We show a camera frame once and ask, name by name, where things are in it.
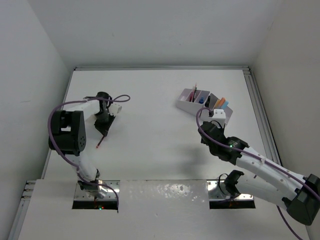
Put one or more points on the white three-slot organizer right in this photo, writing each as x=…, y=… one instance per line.
x=204, y=115

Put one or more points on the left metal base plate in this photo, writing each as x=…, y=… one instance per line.
x=104, y=192

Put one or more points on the orange pink highlighter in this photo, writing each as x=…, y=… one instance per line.
x=216, y=106

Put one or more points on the orange cap highlighter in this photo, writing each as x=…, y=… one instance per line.
x=221, y=103

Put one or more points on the white three-slot organizer left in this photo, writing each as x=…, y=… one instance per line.
x=183, y=101

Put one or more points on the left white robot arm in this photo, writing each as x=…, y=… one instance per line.
x=67, y=135

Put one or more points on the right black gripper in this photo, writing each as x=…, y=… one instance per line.
x=219, y=127

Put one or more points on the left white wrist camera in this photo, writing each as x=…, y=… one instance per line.
x=114, y=109

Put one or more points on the large black scissors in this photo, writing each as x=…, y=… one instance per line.
x=207, y=103

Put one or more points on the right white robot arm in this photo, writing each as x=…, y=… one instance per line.
x=299, y=195

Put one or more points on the blue highlighter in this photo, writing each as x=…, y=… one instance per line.
x=224, y=105

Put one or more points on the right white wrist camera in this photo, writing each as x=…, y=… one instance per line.
x=218, y=116

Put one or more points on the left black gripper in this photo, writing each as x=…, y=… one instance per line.
x=104, y=128

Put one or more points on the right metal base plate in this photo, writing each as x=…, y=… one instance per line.
x=217, y=192

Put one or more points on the white three-slot organizer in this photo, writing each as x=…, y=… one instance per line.
x=183, y=101
x=204, y=115

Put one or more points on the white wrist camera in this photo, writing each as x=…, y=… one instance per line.
x=114, y=109
x=218, y=116

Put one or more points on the blue item in organizer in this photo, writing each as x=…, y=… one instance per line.
x=201, y=100

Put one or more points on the metal base plate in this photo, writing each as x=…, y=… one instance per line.
x=217, y=192
x=104, y=192

